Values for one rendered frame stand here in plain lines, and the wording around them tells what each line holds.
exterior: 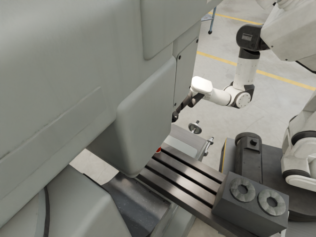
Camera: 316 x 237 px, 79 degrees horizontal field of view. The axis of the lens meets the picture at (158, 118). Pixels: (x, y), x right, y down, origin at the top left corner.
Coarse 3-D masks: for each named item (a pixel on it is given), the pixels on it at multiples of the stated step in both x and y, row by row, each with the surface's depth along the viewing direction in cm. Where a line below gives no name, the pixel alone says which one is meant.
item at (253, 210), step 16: (240, 176) 75; (224, 192) 71; (240, 192) 71; (256, 192) 71; (272, 192) 70; (224, 208) 75; (240, 208) 69; (256, 208) 67; (272, 208) 66; (240, 224) 78; (256, 224) 72; (272, 224) 66
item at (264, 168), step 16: (240, 144) 147; (256, 144) 142; (240, 160) 137; (256, 160) 136; (272, 160) 138; (256, 176) 128; (272, 176) 130; (288, 192) 123; (304, 192) 123; (288, 208) 117; (304, 208) 117
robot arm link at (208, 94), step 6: (192, 78) 83; (198, 78) 83; (192, 84) 81; (198, 84) 82; (204, 84) 83; (210, 84) 85; (198, 90) 82; (204, 90) 83; (210, 90) 84; (204, 96) 90; (210, 96) 87
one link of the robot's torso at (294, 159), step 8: (288, 128) 111; (288, 136) 108; (288, 144) 115; (296, 144) 95; (304, 144) 92; (312, 144) 91; (288, 152) 103; (296, 152) 98; (304, 152) 96; (312, 152) 94; (288, 160) 111; (296, 160) 108; (304, 160) 107; (288, 168) 116; (296, 168) 114; (304, 168) 112
